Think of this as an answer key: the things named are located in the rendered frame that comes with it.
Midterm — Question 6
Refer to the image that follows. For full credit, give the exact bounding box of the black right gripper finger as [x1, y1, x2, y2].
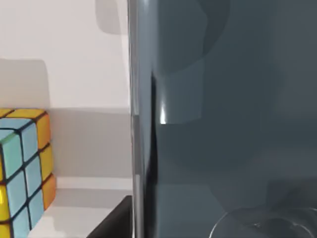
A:
[86, 195, 135, 238]

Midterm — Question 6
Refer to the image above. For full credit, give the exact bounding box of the dark grey glossy cup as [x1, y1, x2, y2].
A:
[126, 0, 317, 238]

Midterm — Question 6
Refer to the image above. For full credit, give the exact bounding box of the colourful puzzle cube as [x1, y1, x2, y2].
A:
[0, 108, 57, 238]

